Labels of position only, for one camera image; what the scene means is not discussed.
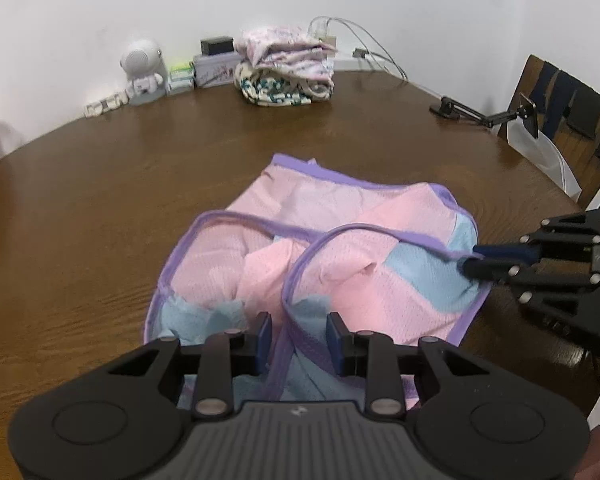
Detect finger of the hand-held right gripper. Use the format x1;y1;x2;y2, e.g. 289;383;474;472
460;257;600;358
472;207;600;262

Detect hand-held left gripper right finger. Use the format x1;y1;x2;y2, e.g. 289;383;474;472
326;311;494;421

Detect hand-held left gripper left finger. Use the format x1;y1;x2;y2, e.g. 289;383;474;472
105;311;273;421

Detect pink and blue mesh garment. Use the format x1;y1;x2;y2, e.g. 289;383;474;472
142;153;493;411

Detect pink floral folded clothes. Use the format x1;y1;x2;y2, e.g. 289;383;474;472
234;25;340;83

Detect white plastic bag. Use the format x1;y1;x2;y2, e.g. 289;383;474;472
497;119;583;198

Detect wooden chair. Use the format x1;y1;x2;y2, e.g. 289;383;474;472
497;54;600;211

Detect teal white patterned folded cloth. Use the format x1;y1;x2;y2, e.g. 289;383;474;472
234;60;333;107

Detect grey box with black device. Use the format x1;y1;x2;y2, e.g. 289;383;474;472
192;52;241;89

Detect green tissue packs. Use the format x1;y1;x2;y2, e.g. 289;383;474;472
167;60;196;95

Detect short white power strip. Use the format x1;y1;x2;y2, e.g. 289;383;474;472
84;89;131;118

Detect small black box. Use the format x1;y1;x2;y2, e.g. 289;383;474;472
200;36;234;57

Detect white round robot toy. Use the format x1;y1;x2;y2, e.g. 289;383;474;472
120;39;168;107

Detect white charging cable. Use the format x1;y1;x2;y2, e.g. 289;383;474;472
322;16;410;82

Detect grey cable with dark plug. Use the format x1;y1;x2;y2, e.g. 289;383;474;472
352;47;406;81

